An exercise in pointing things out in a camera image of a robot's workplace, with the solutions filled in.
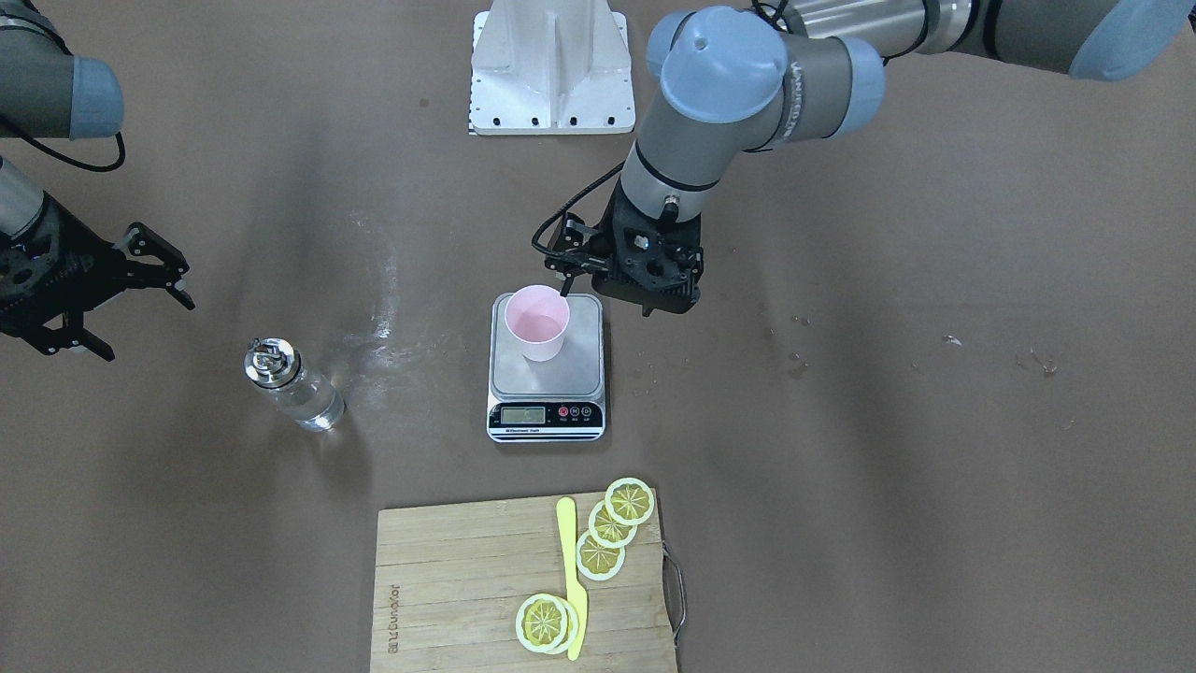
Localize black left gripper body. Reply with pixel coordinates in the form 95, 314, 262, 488
544, 184, 704, 314

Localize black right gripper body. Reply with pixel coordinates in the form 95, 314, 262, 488
1, 197, 123, 337

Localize pink plastic cup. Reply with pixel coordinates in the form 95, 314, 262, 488
504, 285, 570, 362

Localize glass sauce bottle metal spout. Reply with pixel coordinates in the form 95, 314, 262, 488
243, 337, 346, 432

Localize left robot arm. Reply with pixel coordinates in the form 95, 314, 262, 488
533, 1, 1192, 316

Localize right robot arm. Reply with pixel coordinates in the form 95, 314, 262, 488
1, 1, 195, 361

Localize digital kitchen scale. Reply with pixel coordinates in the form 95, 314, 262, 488
486, 293, 608, 442

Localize lemon slice middle of three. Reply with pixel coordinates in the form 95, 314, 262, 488
587, 501, 639, 550

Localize yellow plastic knife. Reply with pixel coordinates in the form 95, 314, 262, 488
555, 495, 588, 661

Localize brown table mat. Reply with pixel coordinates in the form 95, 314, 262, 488
4, 1, 1192, 672

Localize wooden cutting board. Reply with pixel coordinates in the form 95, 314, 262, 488
370, 495, 681, 672

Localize lemon slice near knife tip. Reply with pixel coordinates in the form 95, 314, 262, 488
514, 593, 580, 655

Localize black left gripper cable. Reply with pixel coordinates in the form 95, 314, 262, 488
531, 161, 626, 274

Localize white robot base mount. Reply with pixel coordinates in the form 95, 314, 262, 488
466, 1, 636, 136

